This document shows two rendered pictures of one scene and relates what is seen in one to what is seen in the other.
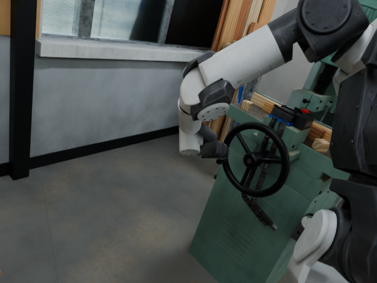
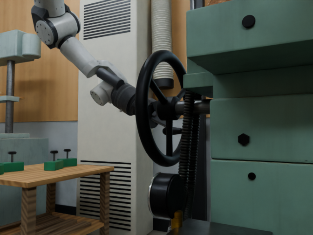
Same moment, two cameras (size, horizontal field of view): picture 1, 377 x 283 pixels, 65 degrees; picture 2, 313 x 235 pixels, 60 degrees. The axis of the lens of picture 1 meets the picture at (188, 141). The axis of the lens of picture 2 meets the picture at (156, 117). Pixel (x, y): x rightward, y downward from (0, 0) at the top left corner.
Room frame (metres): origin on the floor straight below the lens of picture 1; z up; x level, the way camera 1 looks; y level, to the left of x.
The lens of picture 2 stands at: (0.88, -0.92, 0.75)
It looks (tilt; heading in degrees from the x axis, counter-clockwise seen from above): 3 degrees up; 81
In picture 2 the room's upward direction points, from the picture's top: straight up
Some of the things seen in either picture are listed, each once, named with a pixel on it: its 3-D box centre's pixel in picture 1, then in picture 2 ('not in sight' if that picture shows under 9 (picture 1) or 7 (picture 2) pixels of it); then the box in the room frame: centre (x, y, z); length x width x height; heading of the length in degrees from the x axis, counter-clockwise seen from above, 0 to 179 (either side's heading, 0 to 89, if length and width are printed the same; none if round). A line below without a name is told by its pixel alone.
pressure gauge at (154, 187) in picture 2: (309, 223); (169, 202); (0.96, -0.54, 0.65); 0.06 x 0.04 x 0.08; 52
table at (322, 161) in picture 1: (288, 138); (266, 74); (1.20, -0.40, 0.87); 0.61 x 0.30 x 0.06; 52
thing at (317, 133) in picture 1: (300, 126); not in sight; (1.23, -0.44, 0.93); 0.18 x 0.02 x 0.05; 52
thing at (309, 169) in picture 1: (286, 146); (293, 97); (1.24, -0.42, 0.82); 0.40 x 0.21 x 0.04; 52
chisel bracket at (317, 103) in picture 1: (315, 102); not in sight; (1.30, -0.47, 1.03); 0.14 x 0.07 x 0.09; 142
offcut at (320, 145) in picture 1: (321, 145); not in sight; (1.09, -0.49, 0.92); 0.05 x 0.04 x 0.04; 119
